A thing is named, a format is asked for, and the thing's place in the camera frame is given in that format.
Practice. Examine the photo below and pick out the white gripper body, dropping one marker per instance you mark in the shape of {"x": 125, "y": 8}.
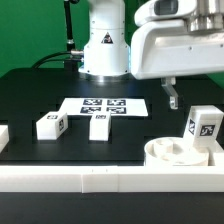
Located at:
{"x": 178, "y": 38}

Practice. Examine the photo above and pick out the white front fence wall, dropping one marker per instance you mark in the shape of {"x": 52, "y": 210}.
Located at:
{"x": 100, "y": 179}

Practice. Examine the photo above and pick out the white fence wall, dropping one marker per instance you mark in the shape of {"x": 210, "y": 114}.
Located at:
{"x": 216, "y": 157}
{"x": 100, "y": 179}
{"x": 4, "y": 136}

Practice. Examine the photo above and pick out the white right fence wall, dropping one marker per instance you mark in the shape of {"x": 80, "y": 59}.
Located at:
{"x": 216, "y": 157}

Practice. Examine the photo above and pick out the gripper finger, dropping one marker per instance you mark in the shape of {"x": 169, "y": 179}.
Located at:
{"x": 168, "y": 85}

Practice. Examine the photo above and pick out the white left fence wall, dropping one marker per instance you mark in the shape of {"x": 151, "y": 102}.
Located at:
{"x": 4, "y": 136}

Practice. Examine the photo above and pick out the white marker sheet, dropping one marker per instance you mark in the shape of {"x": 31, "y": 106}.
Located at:
{"x": 116, "y": 106}

